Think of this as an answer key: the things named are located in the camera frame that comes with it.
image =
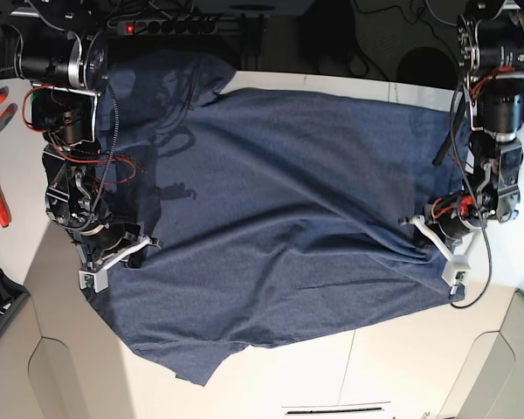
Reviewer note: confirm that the black power strip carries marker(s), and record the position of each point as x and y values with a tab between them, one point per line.
165	27

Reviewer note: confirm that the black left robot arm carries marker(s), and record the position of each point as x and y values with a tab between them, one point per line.
485	117

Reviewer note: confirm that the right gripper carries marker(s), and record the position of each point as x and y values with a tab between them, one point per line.
99	257

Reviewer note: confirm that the grey side panel right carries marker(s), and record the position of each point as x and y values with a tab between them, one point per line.
491	382

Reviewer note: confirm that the blue grey t-shirt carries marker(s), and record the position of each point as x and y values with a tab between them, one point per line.
278	212

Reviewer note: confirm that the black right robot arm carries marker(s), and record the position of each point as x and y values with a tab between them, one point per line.
62	51

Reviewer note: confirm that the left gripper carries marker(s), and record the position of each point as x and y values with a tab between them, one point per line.
457	266

